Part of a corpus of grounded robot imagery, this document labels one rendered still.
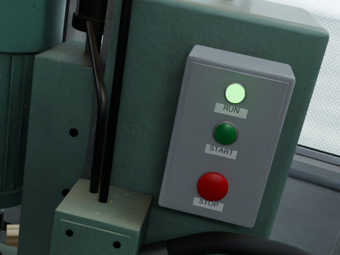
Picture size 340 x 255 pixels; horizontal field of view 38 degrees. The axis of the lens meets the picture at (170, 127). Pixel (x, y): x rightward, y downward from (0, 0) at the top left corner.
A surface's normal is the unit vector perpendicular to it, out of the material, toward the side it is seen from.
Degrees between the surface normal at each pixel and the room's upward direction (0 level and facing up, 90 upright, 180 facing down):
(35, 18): 90
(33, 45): 90
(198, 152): 90
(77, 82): 90
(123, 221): 0
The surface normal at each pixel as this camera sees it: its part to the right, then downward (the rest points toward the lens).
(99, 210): 0.18, -0.92
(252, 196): -0.15, 0.32
